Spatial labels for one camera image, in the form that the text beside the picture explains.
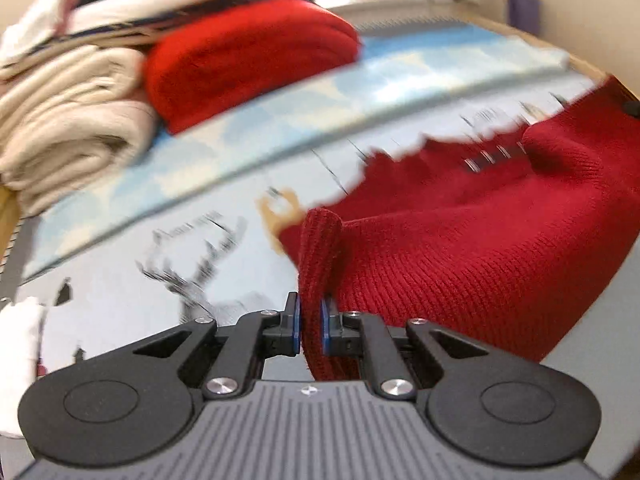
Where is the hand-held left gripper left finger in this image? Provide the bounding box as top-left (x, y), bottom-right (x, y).
top-left (132, 291), bottom-right (304, 402)

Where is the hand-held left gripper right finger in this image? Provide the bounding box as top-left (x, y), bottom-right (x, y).
top-left (319, 296), bottom-right (493, 403)

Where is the dark red knit sweater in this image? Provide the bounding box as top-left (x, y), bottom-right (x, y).
top-left (277, 75), bottom-right (640, 383)

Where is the purple paper bag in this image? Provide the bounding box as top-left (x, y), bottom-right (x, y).
top-left (507, 0), bottom-right (543, 37)

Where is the printed grey bedsheet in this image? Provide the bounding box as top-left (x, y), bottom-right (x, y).
top-left (0, 75), bottom-right (640, 480)

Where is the light blue quilt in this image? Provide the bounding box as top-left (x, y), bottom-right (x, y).
top-left (20, 22), bottom-right (572, 282)

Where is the grey window sill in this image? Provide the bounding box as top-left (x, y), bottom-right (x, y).
top-left (320, 0), bottom-right (482, 37)

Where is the folded red blanket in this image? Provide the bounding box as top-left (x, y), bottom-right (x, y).
top-left (144, 0), bottom-right (364, 136)

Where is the folded cream blanket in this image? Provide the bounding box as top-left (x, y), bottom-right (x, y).
top-left (0, 45), bottom-right (162, 217)

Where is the dark trimmed folded garment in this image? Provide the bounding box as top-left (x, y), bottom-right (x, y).
top-left (60, 0), bottom-right (282, 51)

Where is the folded white pink cloth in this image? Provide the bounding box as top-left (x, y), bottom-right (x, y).
top-left (0, 0), bottom-right (261, 81)

